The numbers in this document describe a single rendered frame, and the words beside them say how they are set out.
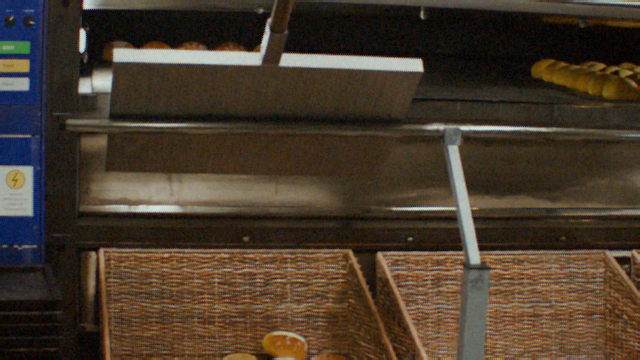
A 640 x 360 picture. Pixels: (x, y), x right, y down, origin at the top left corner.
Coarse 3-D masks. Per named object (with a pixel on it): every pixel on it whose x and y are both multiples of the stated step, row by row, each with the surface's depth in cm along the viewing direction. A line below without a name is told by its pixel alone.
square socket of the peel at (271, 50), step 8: (272, 32) 220; (264, 40) 225; (272, 40) 222; (280, 40) 222; (264, 48) 224; (272, 48) 224; (280, 48) 224; (264, 56) 225; (272, 56) 226; (280, 56) 226; (272, 64) 228
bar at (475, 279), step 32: (96, 128) 234; (128, 128) 235; (160, 128) 237; (192, 128) 238; (224, 128) 239; (256, 128) 240; (288, 128) 241; (320, 128) 242; (352, 128) 243; (384, 128) 244; (416, 128) 245; (448, 128) 245; (480, 128) 247; (512, 128) 249; (544, 128) 250; (576, 128) 251; (608, 128) 253; (448, 160) 245; (480, 288) 228; (480, 320) 230; (480, 352) 231
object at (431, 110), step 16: (80, 96) 270; (96, 96) 271; (80, 112) 271; (96, 112) 271; (416, 112) 283; (432, 112) 284; (448, 112) 284; (464, 112) 285; (480, 112) 286; (496, 112) 286; (512, 112) 287; (528, 112) 288; (544, 112) 288; (560, 112) 289; (576, 112) 290; (592, 112) 290; (608, 112) 291; (624, 112) 292
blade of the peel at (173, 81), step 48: (144, 96) 232; (192, 96) 233; (240, 96) 235; (288, 96) 236; (336, 96) 237; (384, 96) 239; (144, 144) 245; (192, 144) 247; (240, 144) 248; (288, 144) 250; (336, 144) 251; (384, 144) 253
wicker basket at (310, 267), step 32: (96, 256) 274; (128, 256) 276; (160, 256) 277; (192, 256) 278; (224, 256) 279; (256, 256) 281; (288, 256) 282; (320, 256) 284; (352, 256) 282; (128, 288) 275; (160, 288) 276; (192, 288) 278; (224, 288) 279; (256, 288) 280; (288, 288) 281; (320, 288) 283; (352, 288) 280; (128, 320) 274; (160, 320) 276; (192, 320) 277; (224, 320) 278; (256, 320) 279; (288, 320) 281; (320, 320) 282; (352, 320) 281; (128, 352) 274; (160, 352) 275; (192, 352) 276; (224, 352) 277; (256, 352) 279; (320, 352) 281; (352, 352) 280; (384, 352) 251
